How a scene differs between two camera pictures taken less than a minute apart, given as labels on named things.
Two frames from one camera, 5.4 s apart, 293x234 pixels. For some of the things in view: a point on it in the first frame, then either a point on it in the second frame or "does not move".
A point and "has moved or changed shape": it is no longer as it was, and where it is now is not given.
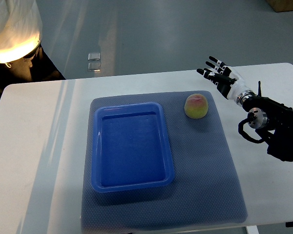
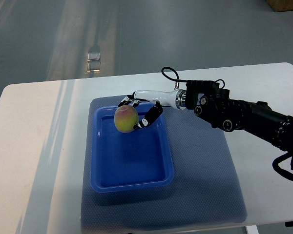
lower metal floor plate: [94, 66] does not move
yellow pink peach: [196, 106] has moved or changed shape
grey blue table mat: [206, 191] does not move
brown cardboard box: [279, 6] does not move
